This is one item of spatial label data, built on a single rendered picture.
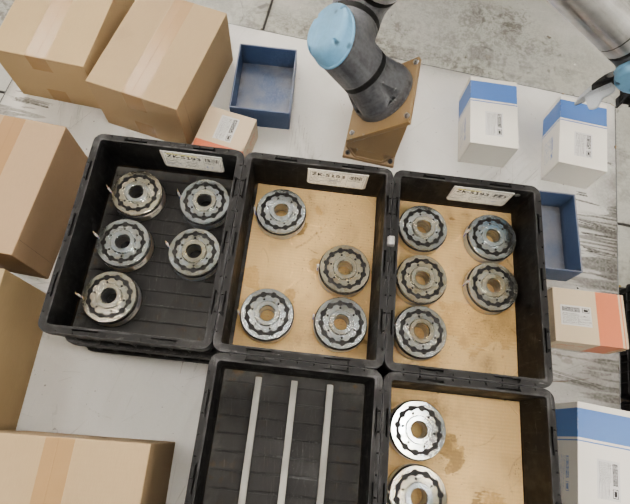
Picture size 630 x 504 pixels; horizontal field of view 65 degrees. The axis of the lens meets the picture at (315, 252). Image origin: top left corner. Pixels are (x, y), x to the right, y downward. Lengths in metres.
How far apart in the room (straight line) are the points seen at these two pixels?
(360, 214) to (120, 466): 0.65
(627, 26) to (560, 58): 1.81
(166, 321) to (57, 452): 0.28
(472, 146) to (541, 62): 1.45
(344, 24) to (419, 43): 1.50
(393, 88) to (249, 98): 0.41
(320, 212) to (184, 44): 0.52
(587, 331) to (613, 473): 0.28
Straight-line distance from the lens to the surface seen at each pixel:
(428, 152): 1.34
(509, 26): 2.78
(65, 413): 1.17
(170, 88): 1.21
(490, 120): 1.33
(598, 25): 0.94
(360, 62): 1.10
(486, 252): 1.07
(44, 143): 1.21
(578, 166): 1.36
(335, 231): 1.04
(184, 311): 1.00
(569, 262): 1.31
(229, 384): 0.97
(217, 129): 1.23
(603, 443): 1.18
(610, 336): 1.25
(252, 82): 1.40
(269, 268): 1.01
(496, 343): 1.06
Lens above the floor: 1.79
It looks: 69 degrees down
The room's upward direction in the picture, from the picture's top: 10 degrees clockwise
